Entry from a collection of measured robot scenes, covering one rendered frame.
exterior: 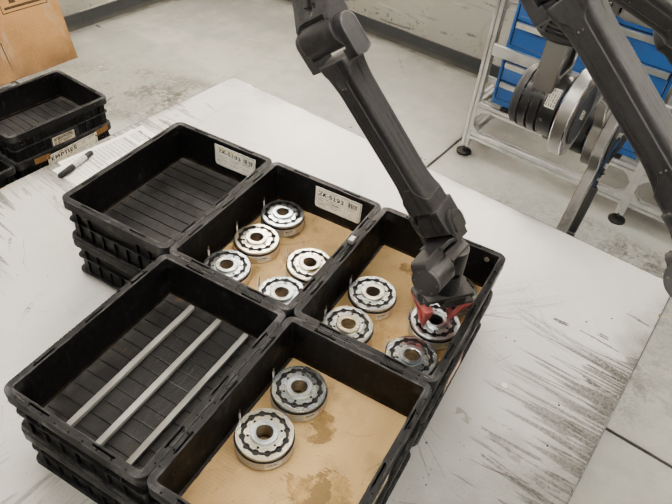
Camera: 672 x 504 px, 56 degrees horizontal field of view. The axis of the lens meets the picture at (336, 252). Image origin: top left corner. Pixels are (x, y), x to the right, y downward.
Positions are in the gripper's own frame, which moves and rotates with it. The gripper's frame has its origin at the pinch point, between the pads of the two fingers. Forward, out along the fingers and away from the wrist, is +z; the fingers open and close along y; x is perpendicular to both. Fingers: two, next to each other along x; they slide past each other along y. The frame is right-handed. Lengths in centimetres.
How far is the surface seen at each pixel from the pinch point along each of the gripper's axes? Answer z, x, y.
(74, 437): -6, -11, -69
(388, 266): 3.7, 20.2, -1.3
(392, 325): 4.0, 3.7, -7.5
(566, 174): 73, 122, 146
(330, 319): 1.0, 6.4, -20.5
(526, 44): 21, 154, 127
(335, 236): 3.5, 33.1, -9.6
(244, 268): 0.5, 25.1, -33.6
